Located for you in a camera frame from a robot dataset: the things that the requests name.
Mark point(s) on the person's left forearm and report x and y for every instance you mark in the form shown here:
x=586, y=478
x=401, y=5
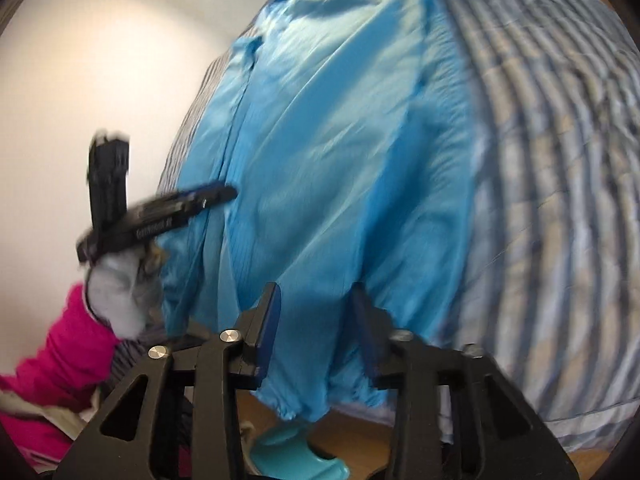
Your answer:
x=65, y=355

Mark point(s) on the striped bed quilt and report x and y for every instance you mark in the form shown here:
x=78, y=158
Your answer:
x=550, y=210

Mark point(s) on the person's left hand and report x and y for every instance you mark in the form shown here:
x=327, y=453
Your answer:
x=117, y=290

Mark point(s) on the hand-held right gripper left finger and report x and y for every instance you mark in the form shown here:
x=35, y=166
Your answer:
x=267, y=330

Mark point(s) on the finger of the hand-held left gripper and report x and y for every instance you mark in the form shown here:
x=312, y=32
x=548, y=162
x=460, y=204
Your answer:
x=205, y=200

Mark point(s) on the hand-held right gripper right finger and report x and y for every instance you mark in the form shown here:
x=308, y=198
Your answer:
x=367, y=335

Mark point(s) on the teal slipper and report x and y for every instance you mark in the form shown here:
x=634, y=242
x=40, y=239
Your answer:
x=295, y=455

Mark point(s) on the blue coat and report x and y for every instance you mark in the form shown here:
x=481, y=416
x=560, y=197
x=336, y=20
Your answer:
x=325, y=160

